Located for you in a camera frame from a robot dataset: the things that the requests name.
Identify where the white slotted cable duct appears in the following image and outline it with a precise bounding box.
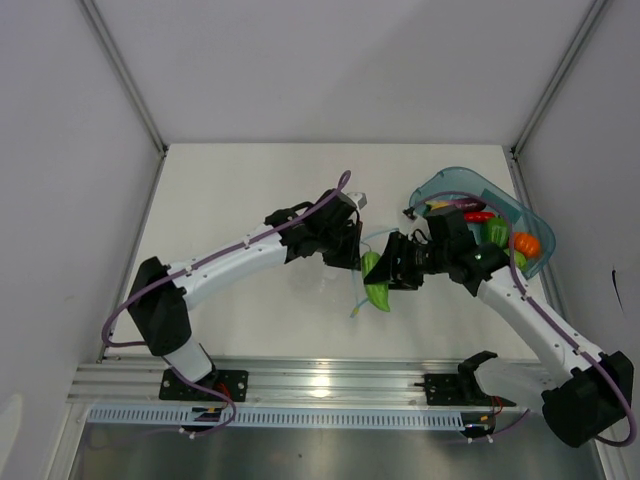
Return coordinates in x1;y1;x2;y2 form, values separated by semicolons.
87;404;465;431

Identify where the red toy chili pepper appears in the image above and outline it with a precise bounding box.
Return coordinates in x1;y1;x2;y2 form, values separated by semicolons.
464;211;496;224

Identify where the light green toy fruit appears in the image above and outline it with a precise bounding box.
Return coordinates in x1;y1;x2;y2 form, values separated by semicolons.
505;249;528;272

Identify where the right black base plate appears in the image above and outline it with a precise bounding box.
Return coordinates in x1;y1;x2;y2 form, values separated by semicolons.
414;373;515;407

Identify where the purple toy eggplant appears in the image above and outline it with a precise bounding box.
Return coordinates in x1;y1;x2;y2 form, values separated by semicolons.
425;197;486;212

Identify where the clear zip bag teal zipper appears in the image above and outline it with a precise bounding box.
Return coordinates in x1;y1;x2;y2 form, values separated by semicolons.
299;227;406;321

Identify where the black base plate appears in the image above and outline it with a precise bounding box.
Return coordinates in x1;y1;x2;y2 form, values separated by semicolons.
414;373;515;407
158;369;249;402

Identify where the light green toy pepper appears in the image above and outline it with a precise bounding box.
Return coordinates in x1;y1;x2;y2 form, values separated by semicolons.
361;251;391;313

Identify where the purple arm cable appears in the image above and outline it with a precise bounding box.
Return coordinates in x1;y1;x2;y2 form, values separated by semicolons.
403;191;636;446
101;169;352;349

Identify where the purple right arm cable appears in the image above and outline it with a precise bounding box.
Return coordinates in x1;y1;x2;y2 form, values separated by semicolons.
403;191;636;446

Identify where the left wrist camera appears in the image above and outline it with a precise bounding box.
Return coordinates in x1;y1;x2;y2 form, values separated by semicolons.
347;192;367;210

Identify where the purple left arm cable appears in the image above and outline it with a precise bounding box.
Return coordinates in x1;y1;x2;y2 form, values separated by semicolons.
101;169;352;349

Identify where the teal plastic tub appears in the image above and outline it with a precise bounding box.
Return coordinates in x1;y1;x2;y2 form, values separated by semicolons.
404;167;555;279

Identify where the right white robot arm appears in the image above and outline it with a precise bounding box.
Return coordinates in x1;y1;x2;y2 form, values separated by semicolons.
363;206;638;448

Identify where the orange toy pumpkin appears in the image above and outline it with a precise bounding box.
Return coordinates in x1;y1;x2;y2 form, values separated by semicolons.
514;232;542;259

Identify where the yellow toy lemon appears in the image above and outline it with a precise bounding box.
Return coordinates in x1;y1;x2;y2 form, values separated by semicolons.
429;201;450;210

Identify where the dark green toy bell pepper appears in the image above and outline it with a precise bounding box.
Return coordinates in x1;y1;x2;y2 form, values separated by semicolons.
481;217;510;249

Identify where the aluminium mounting rail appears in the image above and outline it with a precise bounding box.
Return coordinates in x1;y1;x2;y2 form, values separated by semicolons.
67;355;551;414

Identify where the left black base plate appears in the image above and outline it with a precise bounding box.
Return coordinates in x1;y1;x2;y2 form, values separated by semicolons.
158;369;249;402

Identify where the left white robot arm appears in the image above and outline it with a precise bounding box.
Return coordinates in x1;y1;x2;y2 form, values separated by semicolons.
127;190;367;400

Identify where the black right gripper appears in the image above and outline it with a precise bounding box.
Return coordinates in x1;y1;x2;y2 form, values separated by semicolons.
364;231;450;291

